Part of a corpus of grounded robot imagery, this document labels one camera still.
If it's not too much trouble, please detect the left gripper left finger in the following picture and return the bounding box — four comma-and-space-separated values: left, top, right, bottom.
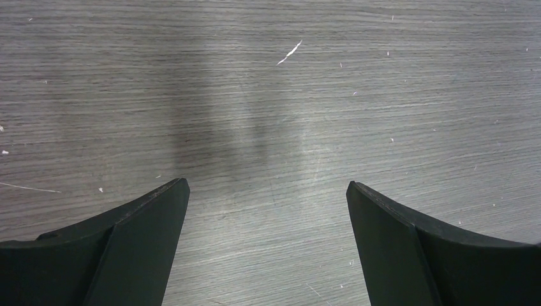
1, 178, 190, 305

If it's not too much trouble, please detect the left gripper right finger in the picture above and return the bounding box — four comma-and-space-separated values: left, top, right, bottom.
346, 182, 540, 305

